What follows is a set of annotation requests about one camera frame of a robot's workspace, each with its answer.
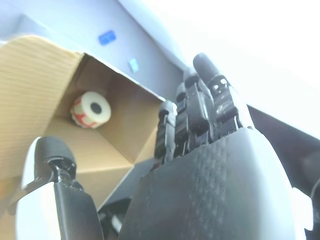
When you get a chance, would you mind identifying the red white strawberry toy cake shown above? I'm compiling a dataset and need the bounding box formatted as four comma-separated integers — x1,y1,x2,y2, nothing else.
70,91,112,130

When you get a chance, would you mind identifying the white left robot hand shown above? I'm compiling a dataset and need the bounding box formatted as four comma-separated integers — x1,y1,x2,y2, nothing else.
14,52,307,240

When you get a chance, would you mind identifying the brown cardboard box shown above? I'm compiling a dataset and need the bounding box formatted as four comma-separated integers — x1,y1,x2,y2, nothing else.
0,34,320,240

